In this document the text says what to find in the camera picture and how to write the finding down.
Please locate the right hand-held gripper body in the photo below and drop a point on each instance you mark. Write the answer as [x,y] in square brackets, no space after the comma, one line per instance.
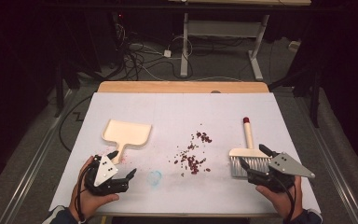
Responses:
[284,165]

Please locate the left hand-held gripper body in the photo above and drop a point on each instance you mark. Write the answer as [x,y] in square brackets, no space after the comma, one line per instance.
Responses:
[105,171]

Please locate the cream brush with red tip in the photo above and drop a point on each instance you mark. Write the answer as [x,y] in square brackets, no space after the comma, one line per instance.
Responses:
[248,153]

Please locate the cream dustpan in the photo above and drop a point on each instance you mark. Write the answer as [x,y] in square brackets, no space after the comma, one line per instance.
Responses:
[126,133]

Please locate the scatter of red beans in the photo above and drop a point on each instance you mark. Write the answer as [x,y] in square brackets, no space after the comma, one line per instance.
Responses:
[192,161]

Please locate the person's left hand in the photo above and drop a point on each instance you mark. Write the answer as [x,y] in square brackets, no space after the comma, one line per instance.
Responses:
[85,202]

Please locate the person's right hand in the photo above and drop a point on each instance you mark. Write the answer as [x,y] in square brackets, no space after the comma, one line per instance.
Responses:
[284,202]

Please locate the black stand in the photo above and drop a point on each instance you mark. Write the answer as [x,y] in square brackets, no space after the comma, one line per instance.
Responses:
[313,93]

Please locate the white table sheet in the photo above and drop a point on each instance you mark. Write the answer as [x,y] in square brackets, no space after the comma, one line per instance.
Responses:
[180,118]

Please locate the small white box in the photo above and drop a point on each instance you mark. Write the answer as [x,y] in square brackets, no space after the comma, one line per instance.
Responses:
[294,45]

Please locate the white power adapter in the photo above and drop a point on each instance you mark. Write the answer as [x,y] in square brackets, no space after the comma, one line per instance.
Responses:
[167,53]

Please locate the metal floor rail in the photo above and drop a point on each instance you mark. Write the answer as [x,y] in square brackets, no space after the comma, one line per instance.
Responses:
[34,161]
[329,161]

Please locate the white desk frame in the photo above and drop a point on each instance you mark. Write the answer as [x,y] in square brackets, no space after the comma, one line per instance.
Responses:
[220,28]

